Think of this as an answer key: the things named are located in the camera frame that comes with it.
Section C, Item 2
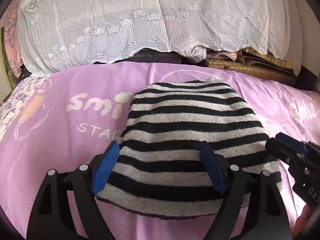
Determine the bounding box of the black white striped sweater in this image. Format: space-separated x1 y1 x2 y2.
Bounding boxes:
97 79 281 219

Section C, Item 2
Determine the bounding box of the person's right hand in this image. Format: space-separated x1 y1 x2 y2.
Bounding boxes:
291 204 313 238

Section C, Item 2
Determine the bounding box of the woven bamboo mat stack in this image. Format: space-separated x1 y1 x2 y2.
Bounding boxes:
200 48 297 87

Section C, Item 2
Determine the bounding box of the floral bed sheet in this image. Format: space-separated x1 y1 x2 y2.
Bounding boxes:
0 75 50 139

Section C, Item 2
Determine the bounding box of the white lace cover cloth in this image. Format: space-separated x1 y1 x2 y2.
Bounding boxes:
17 0 302 76

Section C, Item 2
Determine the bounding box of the pink floral quilt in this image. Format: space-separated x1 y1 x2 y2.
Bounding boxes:
1 0 23 78

